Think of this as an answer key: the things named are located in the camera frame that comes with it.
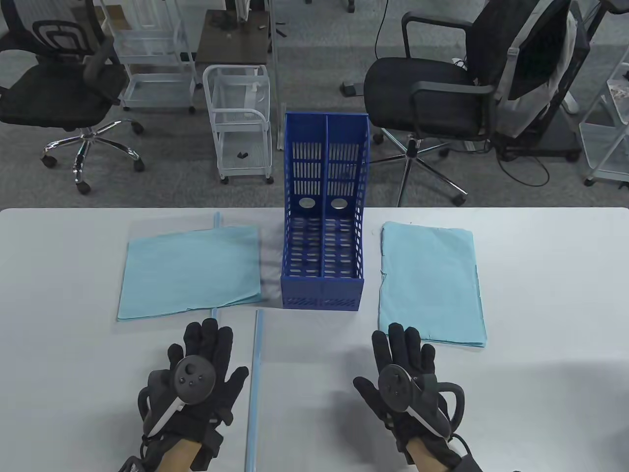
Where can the person's left hand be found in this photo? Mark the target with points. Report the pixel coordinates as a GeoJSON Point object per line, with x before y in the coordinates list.
{"type": "Point", "coordinates": [218, 344]}

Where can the person's right hand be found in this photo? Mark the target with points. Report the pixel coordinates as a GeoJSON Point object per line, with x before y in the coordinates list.
{"type": "Point", "coordinates": [400, 344]}

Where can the stack of light blue papers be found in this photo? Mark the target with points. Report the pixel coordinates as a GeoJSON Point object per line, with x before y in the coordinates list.
{"type": "Point", "coordinates": [432, 285]}
{"type": "Point", "coordinates": [186, 275]}

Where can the clear plastic file folder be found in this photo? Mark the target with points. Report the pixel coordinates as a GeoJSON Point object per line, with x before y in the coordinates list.
{"type": "Point", "coordinates": [304, 393]}
{"type": "Point", "coordinates": [172, 223]}

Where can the person's right forearm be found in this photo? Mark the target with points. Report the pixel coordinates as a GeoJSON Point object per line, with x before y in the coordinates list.
{"type": "Point", "coordinates": [422, 457]}

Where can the person's left forearm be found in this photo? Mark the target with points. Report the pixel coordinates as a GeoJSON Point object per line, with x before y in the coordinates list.
{"type": "Point", "coordinates": [179, 455]}

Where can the blue plastic file rack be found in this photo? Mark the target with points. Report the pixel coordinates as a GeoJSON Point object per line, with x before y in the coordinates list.
{"type": "Point", "coordinates": [324, 147]}

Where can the black and white controller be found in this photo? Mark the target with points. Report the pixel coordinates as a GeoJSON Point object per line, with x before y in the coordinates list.
{"type": "Point", "coordinates": [394, 386]}
{"type": "Point", "coordinates": [193, 381]}

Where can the small white mesh cart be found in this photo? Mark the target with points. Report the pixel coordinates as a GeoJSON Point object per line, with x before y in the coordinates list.
{"type": "Point", "coordinates": [241, 147]}

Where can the black rolling stand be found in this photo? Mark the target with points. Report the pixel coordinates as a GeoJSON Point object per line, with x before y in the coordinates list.
{"type": "Point", "coordinates": [555, 140]}

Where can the white three-tier cart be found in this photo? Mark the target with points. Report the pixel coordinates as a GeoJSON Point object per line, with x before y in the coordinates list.
{"type": "Point", "coordinates": [157, 88]}

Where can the grey metal pole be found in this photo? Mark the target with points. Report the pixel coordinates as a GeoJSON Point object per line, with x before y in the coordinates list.
{"type": "Point", "coordinates": [275, 73]}

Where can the white object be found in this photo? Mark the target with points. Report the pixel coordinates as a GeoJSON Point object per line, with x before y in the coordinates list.
{"type": "Point", "coordinates": [571, 104]}

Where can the brown side table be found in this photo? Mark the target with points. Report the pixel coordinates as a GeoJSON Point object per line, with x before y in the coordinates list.
{"type": "Point", "coordinates": [231, 44]}

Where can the black mesh-back office chair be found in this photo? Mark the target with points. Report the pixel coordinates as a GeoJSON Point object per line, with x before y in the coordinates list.
{"type": "Point", "coordinates": [49, 93]}

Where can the cardboard box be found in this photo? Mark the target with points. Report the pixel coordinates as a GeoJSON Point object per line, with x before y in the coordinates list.
{"type": "Point", "coordinates": [115, 14]}

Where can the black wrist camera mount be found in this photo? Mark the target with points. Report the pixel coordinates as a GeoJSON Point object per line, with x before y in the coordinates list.
{"type": "Point", "coordinates": [457, 459]}
{"type": "Point", "coordinates": [206, 450]}

